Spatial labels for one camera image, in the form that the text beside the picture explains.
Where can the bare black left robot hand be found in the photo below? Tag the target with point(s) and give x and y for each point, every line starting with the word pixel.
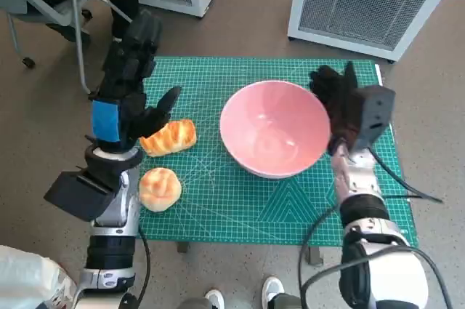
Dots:
pixel 123 80

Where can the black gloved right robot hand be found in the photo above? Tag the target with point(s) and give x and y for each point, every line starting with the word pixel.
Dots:
pixel 338 105

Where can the pink bowl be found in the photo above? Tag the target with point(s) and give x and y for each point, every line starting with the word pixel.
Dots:
pixel 272 131

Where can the long striped toy bread loaf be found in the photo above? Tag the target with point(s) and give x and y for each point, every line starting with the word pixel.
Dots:
pixel 174 138

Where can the round toy bread bun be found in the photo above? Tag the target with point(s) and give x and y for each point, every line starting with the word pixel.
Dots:
pixel 160 189

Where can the large white mesh cabinet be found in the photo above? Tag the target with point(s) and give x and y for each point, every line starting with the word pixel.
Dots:
pixel 363 7

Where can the grey chair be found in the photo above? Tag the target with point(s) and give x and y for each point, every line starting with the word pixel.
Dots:
pixel 18 0

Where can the grey table leg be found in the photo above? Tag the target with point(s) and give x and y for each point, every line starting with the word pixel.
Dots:
pixel 183 247
pixel 315 255

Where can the green cutting mat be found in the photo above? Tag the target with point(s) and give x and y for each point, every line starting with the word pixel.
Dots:
pixel 225 207

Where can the standing person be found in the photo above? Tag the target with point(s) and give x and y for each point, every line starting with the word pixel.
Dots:
pixel 272 287

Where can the white plastic bag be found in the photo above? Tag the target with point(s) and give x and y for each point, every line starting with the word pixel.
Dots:
pixel 25 280

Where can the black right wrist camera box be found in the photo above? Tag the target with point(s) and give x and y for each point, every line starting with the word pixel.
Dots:
pixel 376 112

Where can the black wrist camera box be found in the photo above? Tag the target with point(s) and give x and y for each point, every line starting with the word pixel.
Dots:
pixel 376 112
pixel 80 196

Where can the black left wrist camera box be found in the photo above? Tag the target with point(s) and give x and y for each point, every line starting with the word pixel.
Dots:
pixel 80 196

